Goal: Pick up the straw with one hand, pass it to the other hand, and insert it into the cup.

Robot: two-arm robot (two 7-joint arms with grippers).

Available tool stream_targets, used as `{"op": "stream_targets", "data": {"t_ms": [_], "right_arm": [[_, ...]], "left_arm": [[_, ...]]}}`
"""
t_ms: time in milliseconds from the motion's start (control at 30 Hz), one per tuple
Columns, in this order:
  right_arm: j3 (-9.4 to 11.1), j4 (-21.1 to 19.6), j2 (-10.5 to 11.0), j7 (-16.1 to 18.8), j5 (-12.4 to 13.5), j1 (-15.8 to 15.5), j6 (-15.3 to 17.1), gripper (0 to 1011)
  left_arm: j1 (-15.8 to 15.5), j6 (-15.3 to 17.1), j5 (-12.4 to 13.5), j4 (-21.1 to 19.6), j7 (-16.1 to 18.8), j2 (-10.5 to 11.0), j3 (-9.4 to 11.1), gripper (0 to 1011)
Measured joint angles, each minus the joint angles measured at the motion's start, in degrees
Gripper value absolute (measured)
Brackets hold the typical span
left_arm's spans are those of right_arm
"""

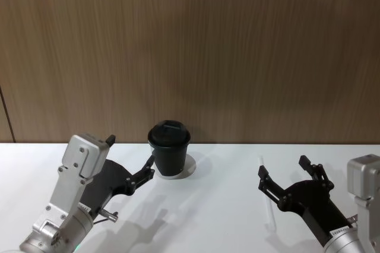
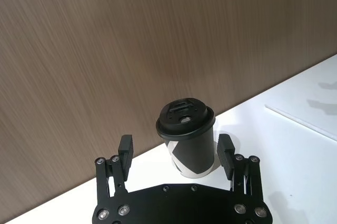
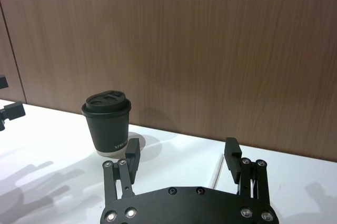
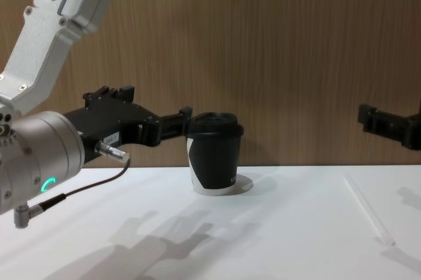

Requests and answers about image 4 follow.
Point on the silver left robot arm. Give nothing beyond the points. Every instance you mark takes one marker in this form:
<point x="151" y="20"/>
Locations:
<point x="42" y="148"/>

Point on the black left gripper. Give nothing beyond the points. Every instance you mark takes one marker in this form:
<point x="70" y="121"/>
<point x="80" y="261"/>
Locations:
<point x="108" y="122"/>

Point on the black and white paper cup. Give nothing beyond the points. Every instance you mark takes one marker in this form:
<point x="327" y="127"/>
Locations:
<point x="213" y="161"/>

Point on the black plastic cup lid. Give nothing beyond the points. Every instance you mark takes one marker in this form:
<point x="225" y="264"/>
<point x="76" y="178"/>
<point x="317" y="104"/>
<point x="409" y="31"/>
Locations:
<point x="215" y="125"/>

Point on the white table cloth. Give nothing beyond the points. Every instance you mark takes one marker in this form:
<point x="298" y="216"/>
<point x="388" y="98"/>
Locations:
<point x="210" y="234"/>

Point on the clear thin plastic stick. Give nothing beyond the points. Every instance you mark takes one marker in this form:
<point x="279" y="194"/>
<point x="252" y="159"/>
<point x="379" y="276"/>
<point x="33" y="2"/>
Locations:
<point x="368" y="209"/>

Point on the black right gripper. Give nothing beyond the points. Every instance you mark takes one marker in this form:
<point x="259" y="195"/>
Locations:
<point x="414" y="132"/>

